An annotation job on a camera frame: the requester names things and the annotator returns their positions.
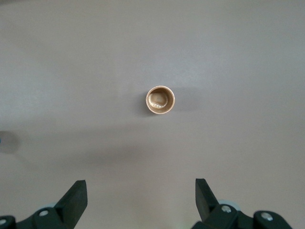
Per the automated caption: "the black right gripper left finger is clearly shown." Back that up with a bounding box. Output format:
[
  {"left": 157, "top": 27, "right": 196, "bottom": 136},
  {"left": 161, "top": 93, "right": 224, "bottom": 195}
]
[{"left": 0, "top": 179, "right": 88, "bottom": 229}]

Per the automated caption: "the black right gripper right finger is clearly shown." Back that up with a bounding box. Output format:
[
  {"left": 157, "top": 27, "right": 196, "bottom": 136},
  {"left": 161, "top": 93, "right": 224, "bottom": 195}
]
[{"left": 193, "top": 177, "right": 296, "bottom": 229}]

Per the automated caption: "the brown wooden cup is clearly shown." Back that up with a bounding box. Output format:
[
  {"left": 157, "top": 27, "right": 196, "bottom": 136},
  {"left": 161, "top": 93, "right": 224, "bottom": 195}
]
[{"left": 145, "top": 85, "right": 176, "bottom": 115}]

